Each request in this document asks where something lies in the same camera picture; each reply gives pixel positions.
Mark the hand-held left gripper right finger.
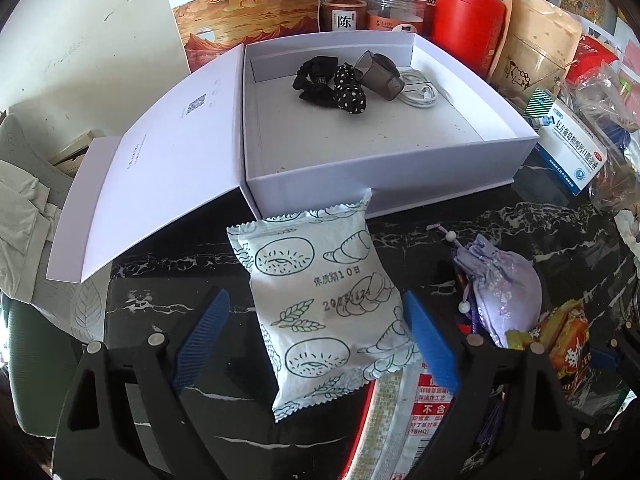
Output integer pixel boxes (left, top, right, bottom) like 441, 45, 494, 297
402, 290, 596, 480

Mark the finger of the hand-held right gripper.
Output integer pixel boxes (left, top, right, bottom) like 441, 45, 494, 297
590, 317, 640, 367

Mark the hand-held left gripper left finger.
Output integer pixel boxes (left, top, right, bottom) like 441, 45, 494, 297
52, 287, 231, 480

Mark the red gold snack packet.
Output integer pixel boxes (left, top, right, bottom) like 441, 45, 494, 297
505, 300, 593, 391

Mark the red white seasoning packet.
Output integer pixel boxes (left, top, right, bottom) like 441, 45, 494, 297
350, 360, 453, 480

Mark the lavender drawstring pouch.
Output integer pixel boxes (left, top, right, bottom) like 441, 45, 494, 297
427, 224, 542, 461

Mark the white printed bread packet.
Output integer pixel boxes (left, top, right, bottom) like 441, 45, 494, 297
226, 189, 423, 425

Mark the white gift box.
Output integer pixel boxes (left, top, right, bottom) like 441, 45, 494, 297
46, 31, 541, 283

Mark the white cable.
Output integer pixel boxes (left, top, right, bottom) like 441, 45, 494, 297
397, 67, 441, 109

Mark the black polka dot scrunchie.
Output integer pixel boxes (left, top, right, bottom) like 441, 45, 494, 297
332, 62, 368, 116

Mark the grey plastic cup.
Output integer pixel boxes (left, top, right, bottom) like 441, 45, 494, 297
354, 50, 405, 102

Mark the black hair bow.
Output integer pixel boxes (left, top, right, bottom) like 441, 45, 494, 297
292, 54, 341, 107

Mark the crumpled white tissue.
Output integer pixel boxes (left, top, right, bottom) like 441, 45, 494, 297
614, 207, 640, 246

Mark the leaf print cushion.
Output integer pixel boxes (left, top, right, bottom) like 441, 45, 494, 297
30, 270, 111, 341

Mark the white blue medicine box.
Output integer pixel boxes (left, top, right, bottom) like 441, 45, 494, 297
529, 87, 608, 197

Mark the clear plastic bag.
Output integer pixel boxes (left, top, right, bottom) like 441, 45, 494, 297
570, 60, 640, 211

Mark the pale grey garment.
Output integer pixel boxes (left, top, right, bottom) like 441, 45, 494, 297
0, 160, 63, 261

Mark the glass mug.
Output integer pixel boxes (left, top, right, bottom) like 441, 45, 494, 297
500, 40, 583, 111

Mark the red canister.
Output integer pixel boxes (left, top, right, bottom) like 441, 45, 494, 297
431, 0, 507, 78

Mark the large white printed pouch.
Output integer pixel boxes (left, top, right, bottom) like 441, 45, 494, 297
156, 0, 323, 73

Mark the kraft paper pouch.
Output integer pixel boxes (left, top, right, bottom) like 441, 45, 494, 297
487, 0, 583, 106

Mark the clear jar orange label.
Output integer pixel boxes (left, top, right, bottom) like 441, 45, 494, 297
366, 0, 428, 36

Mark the small orange lidded jar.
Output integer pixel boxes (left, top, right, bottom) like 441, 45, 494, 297
320, 0, 370, 33

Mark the white wooden frame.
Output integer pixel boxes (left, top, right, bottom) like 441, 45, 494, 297
50, 130, 108, 178

